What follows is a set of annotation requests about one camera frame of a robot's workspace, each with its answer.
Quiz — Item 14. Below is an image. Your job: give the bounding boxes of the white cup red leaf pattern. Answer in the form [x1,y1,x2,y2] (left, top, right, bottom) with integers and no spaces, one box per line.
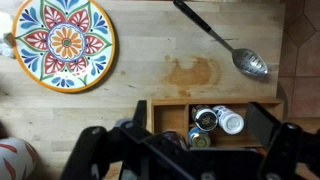
[0,138,37,180]

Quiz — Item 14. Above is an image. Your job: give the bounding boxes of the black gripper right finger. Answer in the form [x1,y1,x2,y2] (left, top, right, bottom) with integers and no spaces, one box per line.
[245,102,320,180]

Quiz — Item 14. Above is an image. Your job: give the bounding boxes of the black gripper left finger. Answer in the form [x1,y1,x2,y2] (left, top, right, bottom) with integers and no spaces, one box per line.
[117,100,187,180]

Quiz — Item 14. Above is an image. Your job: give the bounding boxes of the colourful floral yellow-rimmed plate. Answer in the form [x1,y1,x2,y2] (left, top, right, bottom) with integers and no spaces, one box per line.
[12,0,116,93]

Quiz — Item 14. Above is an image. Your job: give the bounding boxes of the gold lid spice jar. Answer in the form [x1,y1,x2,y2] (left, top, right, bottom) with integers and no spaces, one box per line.
[188,127,211,148]

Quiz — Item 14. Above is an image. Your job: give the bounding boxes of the slotted metal spoon black handle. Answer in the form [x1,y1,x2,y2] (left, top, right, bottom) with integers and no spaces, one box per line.
[173,0,268,76]

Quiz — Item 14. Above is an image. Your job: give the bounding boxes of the dark label spice jar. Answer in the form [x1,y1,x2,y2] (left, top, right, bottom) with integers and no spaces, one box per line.
[191,105,218,131]

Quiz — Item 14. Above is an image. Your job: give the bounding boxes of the wooden spice rack box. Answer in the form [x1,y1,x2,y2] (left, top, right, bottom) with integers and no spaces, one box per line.
[146,97,284,148]

